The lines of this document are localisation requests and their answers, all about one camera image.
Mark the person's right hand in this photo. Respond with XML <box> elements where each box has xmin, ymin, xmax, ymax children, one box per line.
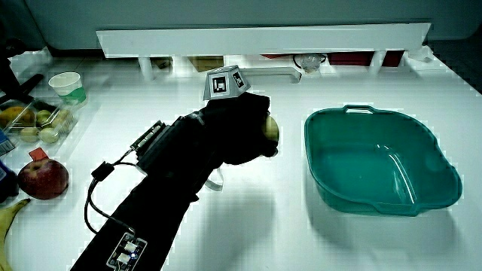
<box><xmin>199</xmin><ymin>64</ymin><xmax>280</xmax><ymax>166</ymax></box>

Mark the yellow-green pear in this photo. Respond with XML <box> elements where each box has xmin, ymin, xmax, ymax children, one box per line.
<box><xmin>262</xmin><ymin>114</ymin><xmax>280</xmax><ymax>143</ymax></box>

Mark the person's right forearm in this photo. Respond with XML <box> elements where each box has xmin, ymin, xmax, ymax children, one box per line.
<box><xmin>70</xmin><ymin>109</ymin><xmax>227</xmax><ymax>271</ymax></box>

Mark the white desk shelf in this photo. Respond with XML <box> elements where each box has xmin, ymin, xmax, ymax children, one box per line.
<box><xmin>96</xmin><ymin>22</ymin><xmax>432</xmax><ymax>81</ymax></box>

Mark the white desk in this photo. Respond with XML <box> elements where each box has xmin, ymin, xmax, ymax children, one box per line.
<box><xmin>0</xmin><ymin>47</ymin><xmax>482</xmax><ymax>271</ymax></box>

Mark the brown cardboard box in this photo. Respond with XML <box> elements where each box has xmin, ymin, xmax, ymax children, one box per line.
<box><xmin>188</xmin><ymin>55</ymin><xmax>224</xmax><ymax>72</ymax></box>

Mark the black wrist sensor module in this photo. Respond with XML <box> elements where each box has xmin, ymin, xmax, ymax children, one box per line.
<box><xmin>130</xmin><ymin>120</ymin><xmax>170</xmax><ymax>166</ymax></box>

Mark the clear plastic cup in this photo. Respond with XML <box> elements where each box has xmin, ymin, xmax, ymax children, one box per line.
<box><xmin>293</xmin><ymin>53</ymin><xmax>327</xmax><ymax>74</ymax></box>

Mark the red box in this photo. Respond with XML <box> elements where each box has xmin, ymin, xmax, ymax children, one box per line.
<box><xmin>326</xmin><ymin>50</ymin><xmax>405</xmax><ymax>68</ymax></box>

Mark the teal plastic basin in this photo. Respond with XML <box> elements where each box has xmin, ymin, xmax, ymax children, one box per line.
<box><xmin>304</xmin><ymin>104</ymin><xmax>463</xmax><ymax>218</ymax></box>

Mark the sensor board with lights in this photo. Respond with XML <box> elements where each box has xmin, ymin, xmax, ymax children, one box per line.
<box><xmin>105</xmin><ymin>231</ymin><xmax>148</xmax><ymax>271</ymax></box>

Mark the white and green paper cup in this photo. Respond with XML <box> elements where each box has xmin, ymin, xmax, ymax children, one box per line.
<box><xmin>48</xmin><ymin>72</ymin><xmax>88</xmax><ymax>108</ymax></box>

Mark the small green fruit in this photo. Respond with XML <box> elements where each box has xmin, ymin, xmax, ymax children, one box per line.
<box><xmin>19</xmin><ymin>126</ymin><xmax>40</xmax><ymax>144</ymax></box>
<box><xmin>51</xmin><ymin>108</ymin><xmax>75</xmax><ymax>133</ymax></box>
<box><xmin>35</xmin><ymin>109</ymin><xmax>53</xmax><ymax>126</ymax></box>
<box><xmin>38</xmin><ymin>127</ymin><xmax>60</xmax><ymax>145</ymax></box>

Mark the clear plastic fruit container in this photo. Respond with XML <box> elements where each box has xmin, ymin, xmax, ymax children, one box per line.
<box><xmin>0</xmin><ymin>96</ymin><xmax>80</xmax><ymax>156</ymax></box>

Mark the red apple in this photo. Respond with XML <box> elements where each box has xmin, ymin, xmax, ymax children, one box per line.
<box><xmin>17</xmin><ymin>157</ymin><xmax>70</xmax><ymax>201</ymax></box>

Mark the red tag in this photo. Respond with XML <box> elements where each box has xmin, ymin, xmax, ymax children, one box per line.
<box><xmin>28</xmin><ymin>147</ymin><xmax>49</xmax><ymax>163</ymax></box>

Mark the orange mango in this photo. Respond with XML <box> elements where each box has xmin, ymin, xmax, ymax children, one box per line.
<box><xmin>0</xmin><ymin>105</ymin><xmax>36</xmax><ymax>129</ymax></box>

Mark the blue packet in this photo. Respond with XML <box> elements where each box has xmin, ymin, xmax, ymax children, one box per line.
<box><xmin>0</xmin><ymin>129</ymin><xmax>17</xmax><ymax>157</ymax></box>

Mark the dark blue bottle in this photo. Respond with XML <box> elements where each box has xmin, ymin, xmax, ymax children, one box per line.
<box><xmin>0</xmin><ymin>160</ymin><xmax>20</xmax><ymax>204</ymax></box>

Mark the yellow banana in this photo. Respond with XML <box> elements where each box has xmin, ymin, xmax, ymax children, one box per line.
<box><xmin>0</xmin><ymin>198</ymin><xmax>32</xmax><ymax>271</ymax></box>

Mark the white strap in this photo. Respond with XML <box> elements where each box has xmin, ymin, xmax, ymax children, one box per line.
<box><xmin>203</xmin><ymin>167</ymin><xmax>225</xmax><ymax>192</ymax></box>

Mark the black cable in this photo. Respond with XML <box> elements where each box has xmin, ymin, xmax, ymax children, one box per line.
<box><xmin>84</xmin><ymin>148</ymin><xmax>137</xmax><ymax>236</ymax></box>

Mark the black camera stand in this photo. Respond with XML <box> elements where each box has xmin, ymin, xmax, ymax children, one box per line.
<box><xmin>0</xmin><ymin>37</ymin><xmax>45</xmax><ymax>105</ymax></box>

